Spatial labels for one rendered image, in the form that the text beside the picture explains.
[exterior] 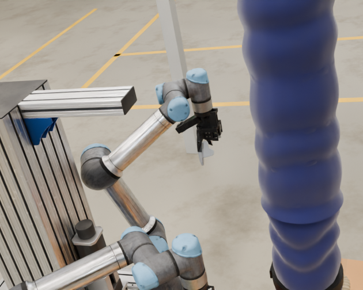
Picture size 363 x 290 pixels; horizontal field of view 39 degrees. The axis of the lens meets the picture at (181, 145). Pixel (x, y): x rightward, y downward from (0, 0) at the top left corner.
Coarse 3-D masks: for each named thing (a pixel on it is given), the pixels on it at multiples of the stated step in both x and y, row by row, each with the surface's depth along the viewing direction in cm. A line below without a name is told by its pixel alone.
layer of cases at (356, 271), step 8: (344, 264) 269; (352, 264) 268; (360, 264) 267; (344, 272) 265; (352, 272) 264; (360, 272) 263; (352, 280) 259; (360, 280) 258; (352, 288) 254; (360, 288) 254
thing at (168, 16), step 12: (156, 0) 434; (168, 0) 430; (168, 12) 435; (168, 24) 441; (168, 36) 447; (180, 36) 455; (168, 48) 454; (180, 48) 456; (168, 60) 460; (180, 60) 457; (180, 72) 462; (192, 132) 492; (192, 144) 499
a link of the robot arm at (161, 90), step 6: (162, 84) 181; (168, 84) 181; (174, 84) 180; (180, 84) 180; (186, 84) 180; (156, 90) 181; (162, 90) 180; (168, 90) 176; (180, 90) 176; (186, 90) 180; (162, 96) 180; (186, 96) 181; (162, 102) 181
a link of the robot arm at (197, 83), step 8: (192, 72) 181; (200, 72) 179; (192, 80) 180; (200, 80) 179; (208, 80) 182; (192, 88) 180; (200, 88) 181; (208, 88) 183; (192, 96) 183; (200, 96) 182; (208, 96) 184
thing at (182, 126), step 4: (192, 116) 193; (184, 120) 196; (188, 120) 192; (192, 120) 190; (196, 120) 189; (200, 120) 189; (180, 124) 194; (184, 124) 192; (188, 124) 191; (192, 124) 191; (176, 128) 194; (180, 128) 193; (184, 128) 193; (180, 132) 194
